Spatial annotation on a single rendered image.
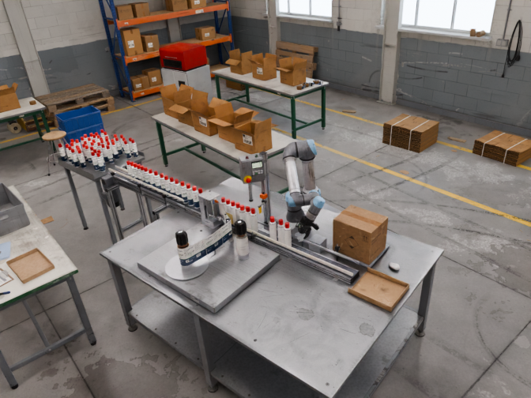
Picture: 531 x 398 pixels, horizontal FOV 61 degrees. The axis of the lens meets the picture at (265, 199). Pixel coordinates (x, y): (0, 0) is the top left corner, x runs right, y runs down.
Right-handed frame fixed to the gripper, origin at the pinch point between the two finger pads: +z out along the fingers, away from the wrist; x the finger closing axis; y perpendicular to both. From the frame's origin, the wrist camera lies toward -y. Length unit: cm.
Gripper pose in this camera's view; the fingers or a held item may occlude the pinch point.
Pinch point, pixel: (299, 240)
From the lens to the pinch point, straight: 311.6
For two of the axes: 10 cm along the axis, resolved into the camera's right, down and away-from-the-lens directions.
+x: 4.0, 5.9, -7.0
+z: -3.9, 8.0, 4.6
